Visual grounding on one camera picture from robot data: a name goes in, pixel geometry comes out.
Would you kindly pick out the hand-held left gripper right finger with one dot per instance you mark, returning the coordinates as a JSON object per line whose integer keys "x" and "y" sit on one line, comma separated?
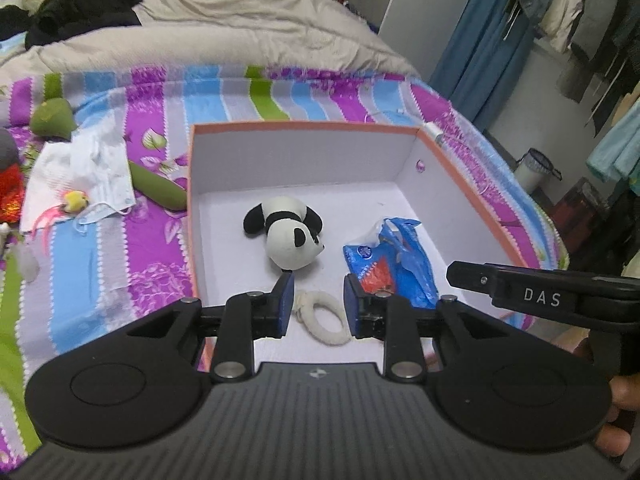
{"x": 351, "y": 307}

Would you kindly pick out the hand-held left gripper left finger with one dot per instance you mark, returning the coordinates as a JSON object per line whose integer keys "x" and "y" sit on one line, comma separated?
{"x": 285, "y": 305}

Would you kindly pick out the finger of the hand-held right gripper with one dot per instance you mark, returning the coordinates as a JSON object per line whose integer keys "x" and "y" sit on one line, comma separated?
{"x": 470, "y": 280}

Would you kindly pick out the small panda plush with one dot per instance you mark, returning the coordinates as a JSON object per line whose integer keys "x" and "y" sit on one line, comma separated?
{"x": 290, "y": 245}

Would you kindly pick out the blue snack packet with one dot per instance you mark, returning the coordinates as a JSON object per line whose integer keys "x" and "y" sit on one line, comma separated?
{"x": 400, "y": 265}

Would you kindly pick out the orange cardboard box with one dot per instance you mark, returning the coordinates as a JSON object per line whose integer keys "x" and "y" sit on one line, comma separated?
{"x": 300, "y": 160}

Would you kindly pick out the grey penguin plush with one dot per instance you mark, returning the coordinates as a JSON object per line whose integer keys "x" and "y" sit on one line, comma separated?
{"x": 6, "y": 152}

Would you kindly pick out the person's right hand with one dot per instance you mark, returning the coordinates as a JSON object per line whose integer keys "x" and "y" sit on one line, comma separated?
{"x": 625, "y": 410}

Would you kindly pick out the dark red bag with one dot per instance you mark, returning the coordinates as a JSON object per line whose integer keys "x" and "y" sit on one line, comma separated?
{"x": 575, "y": 210}

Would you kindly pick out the small trash bin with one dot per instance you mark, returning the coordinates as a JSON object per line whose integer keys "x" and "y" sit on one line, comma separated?
{"x": 532, "y": 170}

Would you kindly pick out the hanging light blue garment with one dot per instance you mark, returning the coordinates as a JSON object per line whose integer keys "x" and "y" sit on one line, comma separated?
{"x": 617, "y": 150}

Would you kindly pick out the striped floral bed sheet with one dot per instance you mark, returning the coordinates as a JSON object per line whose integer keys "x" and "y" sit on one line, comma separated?
{"x": 125, "y": 260}

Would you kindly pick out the light blue face mask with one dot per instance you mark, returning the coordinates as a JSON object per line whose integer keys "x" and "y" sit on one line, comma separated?
{"x": 112, "y": 180}

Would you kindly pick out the blue curtain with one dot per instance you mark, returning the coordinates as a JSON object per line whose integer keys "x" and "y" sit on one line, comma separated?
{"x": 480, "y": 60}

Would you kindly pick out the small yellow toy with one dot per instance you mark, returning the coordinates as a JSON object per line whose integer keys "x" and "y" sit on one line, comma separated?
{"x": 75, "y": 200}

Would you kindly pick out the clear plastic bag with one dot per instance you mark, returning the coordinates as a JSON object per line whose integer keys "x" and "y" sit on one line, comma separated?
{"x": 27, "y": 262}

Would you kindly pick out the white tissue cloth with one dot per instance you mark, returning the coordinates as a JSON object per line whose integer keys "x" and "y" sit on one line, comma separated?
{"x": 55, "y": 170}

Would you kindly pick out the white wardrobe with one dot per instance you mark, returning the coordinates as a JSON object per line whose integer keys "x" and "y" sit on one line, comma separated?
{"x": 425, "y": 10}

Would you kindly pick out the hanging dark striped garment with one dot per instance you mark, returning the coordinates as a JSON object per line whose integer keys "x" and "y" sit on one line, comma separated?
{"x": 605, "y": 20}

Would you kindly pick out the hanging cream garment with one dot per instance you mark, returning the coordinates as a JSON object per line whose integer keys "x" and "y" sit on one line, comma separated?
{"x": 565, "y": 10}

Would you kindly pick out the grey duvet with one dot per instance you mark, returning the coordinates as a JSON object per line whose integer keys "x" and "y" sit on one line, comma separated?
{"x": 225, "y": 25}

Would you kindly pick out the green plush stick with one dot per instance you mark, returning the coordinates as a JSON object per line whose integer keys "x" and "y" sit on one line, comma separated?
{"x": 52, "y": 120}

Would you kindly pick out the row of small bottles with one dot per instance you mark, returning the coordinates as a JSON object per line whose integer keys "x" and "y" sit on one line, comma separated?
{"x": 345, "y": 0}

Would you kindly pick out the black jacket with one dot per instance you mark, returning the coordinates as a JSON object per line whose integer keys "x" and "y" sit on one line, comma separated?
{"x": 85, "y": 5}

